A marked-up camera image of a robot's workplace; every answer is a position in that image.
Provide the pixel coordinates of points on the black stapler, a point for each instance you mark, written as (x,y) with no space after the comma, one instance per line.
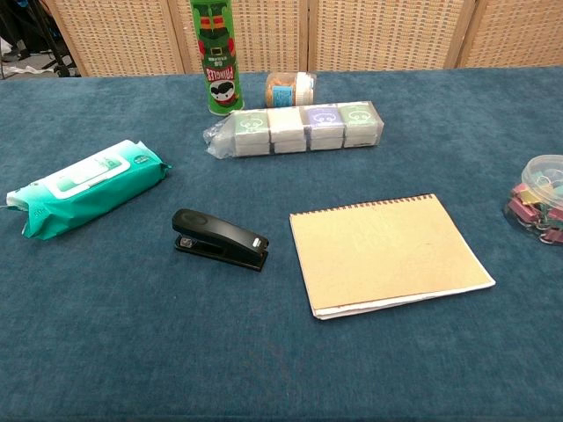
(220,237)

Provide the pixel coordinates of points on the tan spiral notebook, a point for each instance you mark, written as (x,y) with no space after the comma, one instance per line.
(387,252)

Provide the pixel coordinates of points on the clear pack of small boxes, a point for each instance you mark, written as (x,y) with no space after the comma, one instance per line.
(299,129)

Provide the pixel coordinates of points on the clear jar of snacks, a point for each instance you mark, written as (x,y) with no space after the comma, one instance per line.
(288,90)

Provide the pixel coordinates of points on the green Pringles can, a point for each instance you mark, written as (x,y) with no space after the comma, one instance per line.
(218,57)

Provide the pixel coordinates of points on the blue table cloth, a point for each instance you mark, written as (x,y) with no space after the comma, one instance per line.
(132,329)

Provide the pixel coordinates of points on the woven rattan folding screen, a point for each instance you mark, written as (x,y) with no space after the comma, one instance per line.
(352,33)

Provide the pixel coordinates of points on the green wet wipes pack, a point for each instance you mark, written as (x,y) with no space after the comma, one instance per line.
(88,189)

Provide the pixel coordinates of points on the clear tub of binder clips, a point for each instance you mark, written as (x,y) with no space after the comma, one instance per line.
(538,200)

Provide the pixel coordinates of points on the black tripod stand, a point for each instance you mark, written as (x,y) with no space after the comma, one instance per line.
(39,35)

